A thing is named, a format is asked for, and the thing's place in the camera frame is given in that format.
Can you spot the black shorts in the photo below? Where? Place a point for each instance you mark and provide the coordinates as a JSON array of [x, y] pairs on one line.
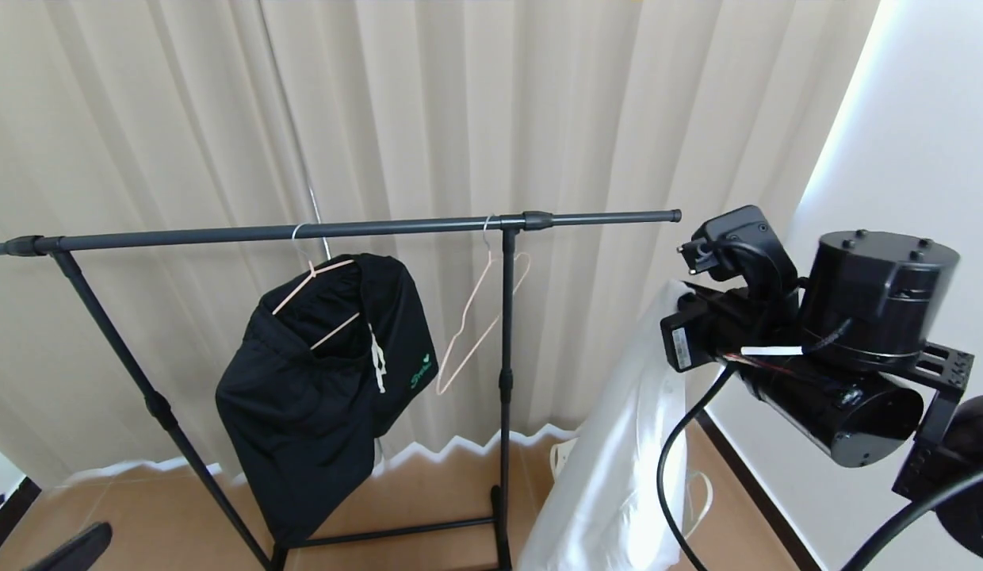
[[317, 444]]

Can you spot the white laundry basket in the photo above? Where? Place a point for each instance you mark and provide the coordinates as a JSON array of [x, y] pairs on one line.
[[700, 500]]

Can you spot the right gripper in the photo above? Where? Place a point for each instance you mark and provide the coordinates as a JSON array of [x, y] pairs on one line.
[[729, 325]]

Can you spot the pink clothes hanger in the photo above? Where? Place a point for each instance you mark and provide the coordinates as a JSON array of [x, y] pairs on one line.
[[333, 266], [464, 317]]

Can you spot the white printed garment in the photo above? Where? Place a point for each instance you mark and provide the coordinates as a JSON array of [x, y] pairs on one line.
[[610, 476]]

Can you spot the black clothes rack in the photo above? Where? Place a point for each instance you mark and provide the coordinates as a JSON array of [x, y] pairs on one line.
[[222, 235]]

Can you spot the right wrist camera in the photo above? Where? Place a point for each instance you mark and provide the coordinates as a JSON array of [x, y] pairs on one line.
[[737, 238]]

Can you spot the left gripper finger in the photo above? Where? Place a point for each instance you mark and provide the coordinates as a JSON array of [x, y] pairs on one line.
[[75, 547]]

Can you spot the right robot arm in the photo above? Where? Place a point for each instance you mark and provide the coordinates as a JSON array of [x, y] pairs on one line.
[[880, 301]]

